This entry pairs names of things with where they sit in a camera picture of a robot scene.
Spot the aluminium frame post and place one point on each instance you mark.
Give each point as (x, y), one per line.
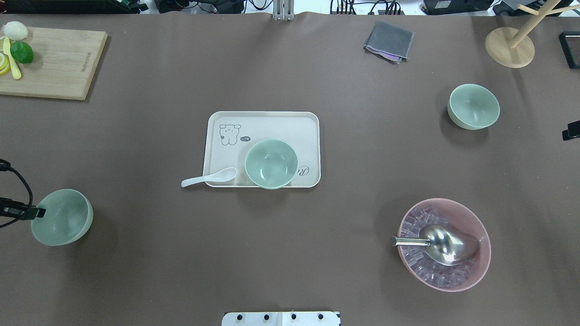
(283, 10)

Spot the wooden mug tree stand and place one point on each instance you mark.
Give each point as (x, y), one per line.
(512, 47)

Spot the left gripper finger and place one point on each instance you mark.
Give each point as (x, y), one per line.
(32, 213)

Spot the bamboo cutting board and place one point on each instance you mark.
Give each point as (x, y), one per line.
(64, 64)

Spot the green bowl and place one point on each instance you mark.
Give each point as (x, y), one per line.
(473, 107)
(68, 216)
(271, 164)

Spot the green bowl on tray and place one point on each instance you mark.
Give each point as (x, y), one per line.
(271, 164)

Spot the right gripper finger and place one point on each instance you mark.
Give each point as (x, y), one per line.
(572, 131)

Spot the grey folded cloth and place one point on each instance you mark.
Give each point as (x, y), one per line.
(390, 42)

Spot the lemon slice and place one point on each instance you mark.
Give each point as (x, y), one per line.
(4, 64)

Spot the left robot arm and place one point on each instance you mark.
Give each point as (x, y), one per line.
(16, 210)

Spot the beige serving tray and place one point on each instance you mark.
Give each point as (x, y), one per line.
(230, 134)

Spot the metal ice scoop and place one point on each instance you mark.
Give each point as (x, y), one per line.
(444, 245)

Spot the green lime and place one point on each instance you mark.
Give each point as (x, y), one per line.
(22, 52)

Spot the pink bowl with ice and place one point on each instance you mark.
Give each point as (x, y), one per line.
(455, 216)

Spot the white camera pillar mount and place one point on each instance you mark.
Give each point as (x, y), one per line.
(288, 318)

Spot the white garlic bulb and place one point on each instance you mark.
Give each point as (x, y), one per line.
(15, 30)

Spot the white ceramic spoon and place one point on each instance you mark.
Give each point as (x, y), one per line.
(223, 175)

